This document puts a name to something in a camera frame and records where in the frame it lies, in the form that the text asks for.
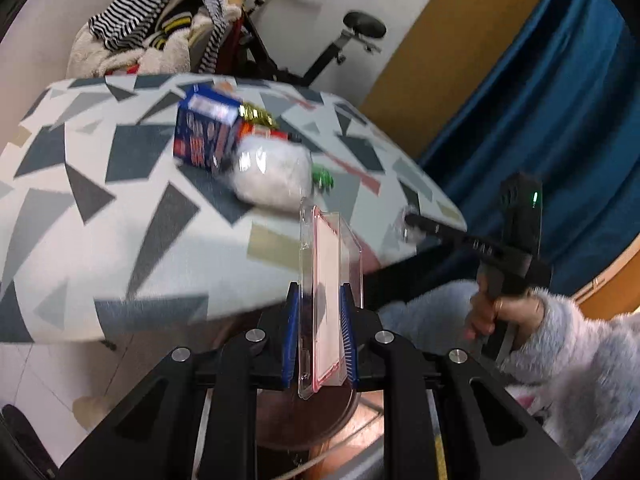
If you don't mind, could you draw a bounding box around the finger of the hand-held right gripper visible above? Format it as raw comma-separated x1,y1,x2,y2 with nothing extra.
404,214,506,263

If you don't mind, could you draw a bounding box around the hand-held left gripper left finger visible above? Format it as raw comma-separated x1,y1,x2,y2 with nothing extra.
57,282,303,480

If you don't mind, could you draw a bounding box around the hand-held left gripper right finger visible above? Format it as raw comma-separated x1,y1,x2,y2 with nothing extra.
339,283,583,480

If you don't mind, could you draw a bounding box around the clear plastic blister package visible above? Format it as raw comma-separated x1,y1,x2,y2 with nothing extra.
298,197,364,401

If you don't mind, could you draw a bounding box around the brown round bin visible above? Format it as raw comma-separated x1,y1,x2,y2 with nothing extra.
252,385,363,453

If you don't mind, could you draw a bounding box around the white plastic bag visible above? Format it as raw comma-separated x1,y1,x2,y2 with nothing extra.
227,137,316,209

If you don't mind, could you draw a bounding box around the small orange box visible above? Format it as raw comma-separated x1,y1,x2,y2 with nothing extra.
240,122,301,143

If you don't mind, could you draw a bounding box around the blue paper carton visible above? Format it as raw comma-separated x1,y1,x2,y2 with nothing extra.
172,84,244,173

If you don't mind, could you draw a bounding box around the person's right forearm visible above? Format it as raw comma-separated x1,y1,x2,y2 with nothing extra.
500,290,640,476

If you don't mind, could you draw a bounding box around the person's right hand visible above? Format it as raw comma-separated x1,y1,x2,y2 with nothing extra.
467,287,545,341

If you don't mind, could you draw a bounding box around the blue curtain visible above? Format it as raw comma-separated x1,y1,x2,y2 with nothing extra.
417,0,640,331

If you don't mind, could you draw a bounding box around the brown wooden panel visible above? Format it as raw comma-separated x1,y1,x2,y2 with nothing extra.
360,0,576,126

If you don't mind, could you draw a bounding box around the beige slipper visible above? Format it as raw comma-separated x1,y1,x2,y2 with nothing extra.
72,395,113,431

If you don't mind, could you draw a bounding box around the geometric patterned tablecloth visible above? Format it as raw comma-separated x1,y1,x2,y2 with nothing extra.
0,74,468,343

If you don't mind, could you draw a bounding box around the black exercise bike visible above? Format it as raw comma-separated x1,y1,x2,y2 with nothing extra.
220,0,388,86

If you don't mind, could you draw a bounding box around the crumpled gold foil wrapper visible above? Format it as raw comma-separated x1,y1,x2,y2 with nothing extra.
242,102,278,128

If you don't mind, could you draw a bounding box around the red cloth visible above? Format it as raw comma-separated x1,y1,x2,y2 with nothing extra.
226,15,251,67

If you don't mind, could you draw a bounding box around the black plastic object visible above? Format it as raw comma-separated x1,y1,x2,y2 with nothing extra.
0,402,58,480

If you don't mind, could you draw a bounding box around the beige fluffy blanket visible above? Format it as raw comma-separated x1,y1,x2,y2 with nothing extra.
67,2,243,78

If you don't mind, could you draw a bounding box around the dark garment with yellow stripes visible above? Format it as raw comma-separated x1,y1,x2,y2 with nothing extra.
149,14,197,47

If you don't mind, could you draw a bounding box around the black white striped garment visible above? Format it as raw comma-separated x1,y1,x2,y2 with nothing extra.
87,0,228,76

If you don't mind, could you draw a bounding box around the white cable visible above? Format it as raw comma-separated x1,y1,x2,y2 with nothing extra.
267,412,386,480

